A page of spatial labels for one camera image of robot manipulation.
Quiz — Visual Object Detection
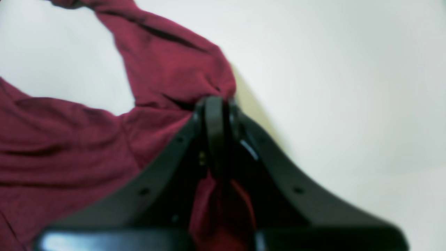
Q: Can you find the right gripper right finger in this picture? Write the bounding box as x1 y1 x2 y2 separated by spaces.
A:
228 100 408 251

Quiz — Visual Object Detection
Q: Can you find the dark red t-shirt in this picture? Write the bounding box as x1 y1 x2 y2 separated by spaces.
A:
0 0 236 251

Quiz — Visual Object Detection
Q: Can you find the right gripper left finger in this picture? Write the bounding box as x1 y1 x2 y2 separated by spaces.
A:
34 96 223 251

